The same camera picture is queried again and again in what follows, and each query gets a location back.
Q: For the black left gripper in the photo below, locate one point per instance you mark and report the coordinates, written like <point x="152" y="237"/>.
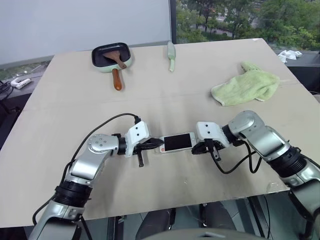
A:
<point x="147" y="144"/>

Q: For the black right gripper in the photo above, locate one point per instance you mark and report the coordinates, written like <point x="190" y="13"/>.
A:
<point x="222" y="145"/>

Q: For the white smartphone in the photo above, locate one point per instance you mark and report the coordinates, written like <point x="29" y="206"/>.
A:
<point x="178" y="142"/>

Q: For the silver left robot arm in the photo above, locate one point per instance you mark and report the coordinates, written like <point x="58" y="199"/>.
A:
<point x="100" y="143"/>

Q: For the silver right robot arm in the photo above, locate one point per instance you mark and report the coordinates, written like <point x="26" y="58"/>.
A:
<point x="270" y="140"/>

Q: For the dark rounded shape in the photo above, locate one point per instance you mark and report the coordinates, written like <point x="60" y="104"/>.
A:
<point x="157" y="225"/>
<point x="220" y="217"/>

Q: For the light green towel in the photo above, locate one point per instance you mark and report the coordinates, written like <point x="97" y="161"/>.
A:
<point x="246" y="87"/>

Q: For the grey rounded robot torso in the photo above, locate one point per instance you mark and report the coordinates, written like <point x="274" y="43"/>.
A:
<point x="205" y="235"/>

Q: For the brown wooden spatula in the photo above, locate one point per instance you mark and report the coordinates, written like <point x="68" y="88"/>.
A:
<point x="113" y="58"/>

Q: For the pale green sheathed knife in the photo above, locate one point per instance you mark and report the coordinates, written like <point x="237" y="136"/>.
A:
<point x="171" y="53"/>

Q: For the crumpled white paper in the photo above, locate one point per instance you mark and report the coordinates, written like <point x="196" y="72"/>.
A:
<point x="288" y="55"/>

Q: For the white power strip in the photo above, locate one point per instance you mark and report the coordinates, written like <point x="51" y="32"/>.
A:
<point x="21" y="83"/>

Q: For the white roller blind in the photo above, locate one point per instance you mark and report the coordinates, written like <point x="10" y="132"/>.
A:
<point x="75" y="25"/>

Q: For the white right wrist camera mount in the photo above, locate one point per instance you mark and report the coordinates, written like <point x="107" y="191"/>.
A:
<point x="208" y="130"/>

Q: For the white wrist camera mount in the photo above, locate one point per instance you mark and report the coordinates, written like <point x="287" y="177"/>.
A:
<point x="208" y="130"/>
<point x="137" y="132"/>

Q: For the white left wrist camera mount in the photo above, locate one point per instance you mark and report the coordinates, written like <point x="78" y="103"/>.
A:
<point x="137" y="132"/>

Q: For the black table frame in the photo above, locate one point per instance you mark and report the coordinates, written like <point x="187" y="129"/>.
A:
<point x="260" y="215"/>

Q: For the dark window frame post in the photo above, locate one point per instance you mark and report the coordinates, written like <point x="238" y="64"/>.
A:
<point x="173" y="20"/>

